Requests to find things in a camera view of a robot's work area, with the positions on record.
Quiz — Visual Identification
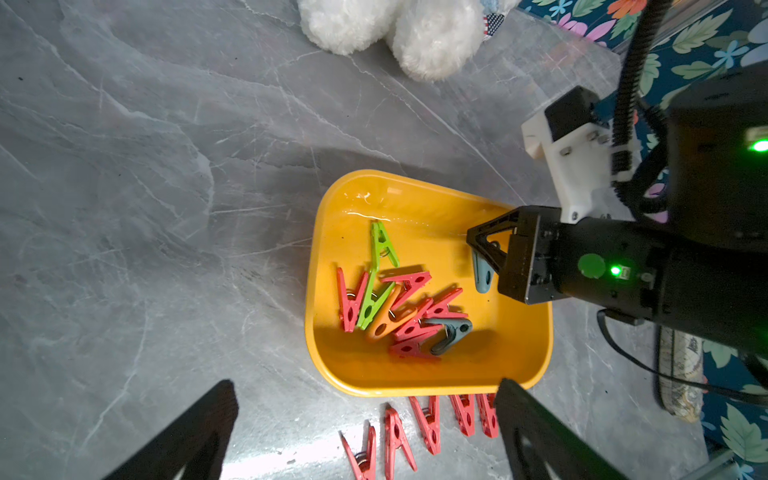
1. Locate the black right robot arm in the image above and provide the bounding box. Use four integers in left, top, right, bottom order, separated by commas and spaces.
466, 1, 767, 384

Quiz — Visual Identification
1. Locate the flag print pouch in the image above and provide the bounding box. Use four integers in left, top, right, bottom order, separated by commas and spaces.
657, 326, 704, 423

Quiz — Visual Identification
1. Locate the yellow plastic storage box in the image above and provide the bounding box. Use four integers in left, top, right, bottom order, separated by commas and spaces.
305, 170, 554, 397

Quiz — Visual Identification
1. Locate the red clothespin box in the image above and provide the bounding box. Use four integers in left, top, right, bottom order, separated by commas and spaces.
422, 287, 468, 319
382, 271, 432, 311

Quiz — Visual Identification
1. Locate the teal clothespin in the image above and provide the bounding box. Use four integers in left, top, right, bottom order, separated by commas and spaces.
472, 250, 495, 294
427, 318, 473, 356

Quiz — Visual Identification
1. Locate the red clothespin far left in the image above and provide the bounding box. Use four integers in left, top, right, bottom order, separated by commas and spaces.
336, 267, 370, 333

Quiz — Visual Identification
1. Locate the orange clothespin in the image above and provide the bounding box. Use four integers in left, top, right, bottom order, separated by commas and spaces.
366, 283, 417, 342

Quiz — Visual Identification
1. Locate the red clothespin box centre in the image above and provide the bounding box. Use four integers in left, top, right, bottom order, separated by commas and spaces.
382, 271, 432, 311

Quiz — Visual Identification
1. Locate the red clothespin box right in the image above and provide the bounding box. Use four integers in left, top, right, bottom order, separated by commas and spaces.
422, 287, 468, 319

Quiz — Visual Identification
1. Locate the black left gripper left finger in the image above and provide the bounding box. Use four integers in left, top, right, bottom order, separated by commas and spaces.
107, 380, 239, 479

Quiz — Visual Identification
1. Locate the red clothespin front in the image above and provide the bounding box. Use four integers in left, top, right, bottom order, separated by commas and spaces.
389, 339, 440, 361

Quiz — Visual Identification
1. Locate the green clothespin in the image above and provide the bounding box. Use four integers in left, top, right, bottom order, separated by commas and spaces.
357, 269, 395, 330
369, 221, 401, 278

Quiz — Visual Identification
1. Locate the red clothespin placed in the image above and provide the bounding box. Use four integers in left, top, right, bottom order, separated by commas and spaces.
409, 396, 441, 455
449, 394, 475, 437
475, 393, 499, 438
339, 424, 377, 480
385, 406, 418, 480

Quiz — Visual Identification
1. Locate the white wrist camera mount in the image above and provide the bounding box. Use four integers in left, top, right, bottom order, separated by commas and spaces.
521, 86, 628, 224

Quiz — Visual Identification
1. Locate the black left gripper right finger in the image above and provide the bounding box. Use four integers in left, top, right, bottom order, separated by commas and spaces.
495, 379, 625, 479

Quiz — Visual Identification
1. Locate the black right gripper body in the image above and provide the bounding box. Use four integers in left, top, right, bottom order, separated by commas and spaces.
498, 207, 673, 320

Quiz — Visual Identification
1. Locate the white plush teddy bear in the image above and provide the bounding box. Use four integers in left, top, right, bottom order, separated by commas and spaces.
297, 0, 520, 82

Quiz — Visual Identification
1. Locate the red clothespin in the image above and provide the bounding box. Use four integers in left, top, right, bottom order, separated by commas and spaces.
389, 339, 440, 361
336, 267, 370, 333

